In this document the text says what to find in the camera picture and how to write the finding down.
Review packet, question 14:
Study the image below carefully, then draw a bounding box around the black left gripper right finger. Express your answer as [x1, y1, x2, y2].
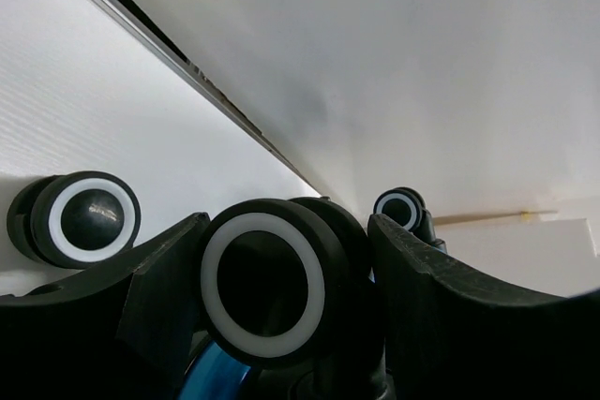
[367, 215, 599, 399]

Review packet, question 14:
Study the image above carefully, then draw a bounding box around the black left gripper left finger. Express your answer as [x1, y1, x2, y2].
[1, 213, 209, 399]

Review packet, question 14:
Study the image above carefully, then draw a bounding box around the blue kids suitcase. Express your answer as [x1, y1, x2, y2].
[6, 170, 451, 400]

